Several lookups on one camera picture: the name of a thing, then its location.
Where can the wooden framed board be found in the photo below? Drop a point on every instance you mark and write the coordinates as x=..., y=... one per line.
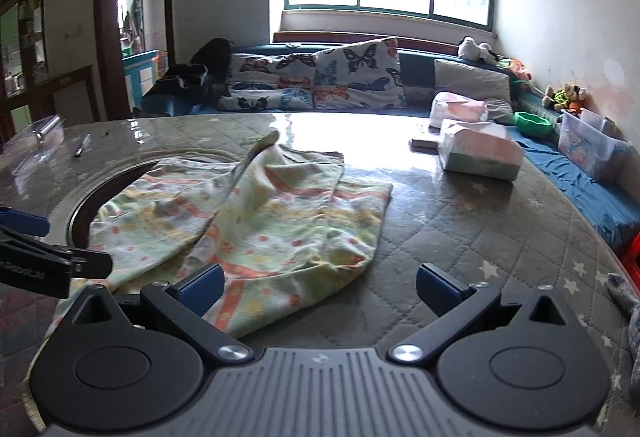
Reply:
x=70, y=87

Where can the red plastic crate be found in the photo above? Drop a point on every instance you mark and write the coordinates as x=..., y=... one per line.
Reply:
x=632, y=257

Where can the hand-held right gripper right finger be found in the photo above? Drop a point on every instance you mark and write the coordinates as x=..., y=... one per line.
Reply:
x=440, y=289

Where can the grey white pillow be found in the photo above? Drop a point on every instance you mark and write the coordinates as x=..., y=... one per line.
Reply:
x=475, y=79

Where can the blue jeans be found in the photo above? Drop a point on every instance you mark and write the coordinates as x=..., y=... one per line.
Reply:
x=157, y=107

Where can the dark wooden door frame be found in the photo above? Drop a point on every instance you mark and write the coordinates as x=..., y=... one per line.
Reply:
x=107, y=17

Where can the clear plastic container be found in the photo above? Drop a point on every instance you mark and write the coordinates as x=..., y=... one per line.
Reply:
x=47, y=127

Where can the green plastic bowl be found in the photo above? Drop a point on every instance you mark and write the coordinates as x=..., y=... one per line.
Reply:
x=532, y=123

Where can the black backpack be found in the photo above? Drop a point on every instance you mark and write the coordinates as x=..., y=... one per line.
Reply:
x=215, y=62

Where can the brown green plush toy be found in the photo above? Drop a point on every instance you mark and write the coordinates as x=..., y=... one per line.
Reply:
x=567, y=96

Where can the large butterfly print pillow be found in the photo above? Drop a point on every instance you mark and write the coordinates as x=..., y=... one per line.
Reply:
x=355, y=72

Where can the small flat box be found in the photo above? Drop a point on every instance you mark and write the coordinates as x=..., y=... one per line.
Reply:
x=425, y=143

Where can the large pink tissue pack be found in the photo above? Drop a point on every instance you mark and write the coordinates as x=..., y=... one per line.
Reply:
x=480, y=149

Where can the flat butterfly print pillow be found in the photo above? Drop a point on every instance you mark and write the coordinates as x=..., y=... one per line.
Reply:
x=260, y=99

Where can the long butterfly print pillow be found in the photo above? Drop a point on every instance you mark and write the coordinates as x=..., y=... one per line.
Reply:
x=270, y=67

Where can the blue cushioned bench sofa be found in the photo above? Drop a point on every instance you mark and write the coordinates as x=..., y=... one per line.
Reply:
x=565, y=167

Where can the blue cabinet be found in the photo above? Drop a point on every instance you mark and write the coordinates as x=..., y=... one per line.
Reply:
x=137, y=77

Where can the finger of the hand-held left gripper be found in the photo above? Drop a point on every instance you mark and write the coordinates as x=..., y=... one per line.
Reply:
x=22, y=221
x=45, y=267

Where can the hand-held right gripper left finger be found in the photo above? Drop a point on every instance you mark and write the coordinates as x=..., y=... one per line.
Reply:
x=200, y=289

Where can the hanging clothes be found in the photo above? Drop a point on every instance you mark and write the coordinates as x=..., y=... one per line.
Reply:
x=134, y=19

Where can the wooden shelf cabinet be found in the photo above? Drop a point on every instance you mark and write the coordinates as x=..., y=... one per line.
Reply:
x=30, y=17

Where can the white black plush toy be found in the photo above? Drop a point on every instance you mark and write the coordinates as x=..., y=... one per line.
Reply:
x=470, y=48

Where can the grey cloth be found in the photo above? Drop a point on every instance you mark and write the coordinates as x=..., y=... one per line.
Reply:
x=632, y=317

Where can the small pink tissue pack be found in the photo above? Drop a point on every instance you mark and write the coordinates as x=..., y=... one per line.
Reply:
x=460, y=107

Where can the clear plastic storage box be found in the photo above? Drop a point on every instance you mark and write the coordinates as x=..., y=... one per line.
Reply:
x=585, y=142

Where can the black white bag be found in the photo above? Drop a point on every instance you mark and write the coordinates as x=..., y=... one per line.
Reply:
x=185, y=79

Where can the pink plush toy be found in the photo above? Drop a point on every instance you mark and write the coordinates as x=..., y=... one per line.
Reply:
x=520, y=69

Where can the dark pen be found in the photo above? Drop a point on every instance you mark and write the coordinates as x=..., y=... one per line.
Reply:
x=82, y=146

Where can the green floral patterned garment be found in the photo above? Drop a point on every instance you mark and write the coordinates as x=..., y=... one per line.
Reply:
x=260, y=227

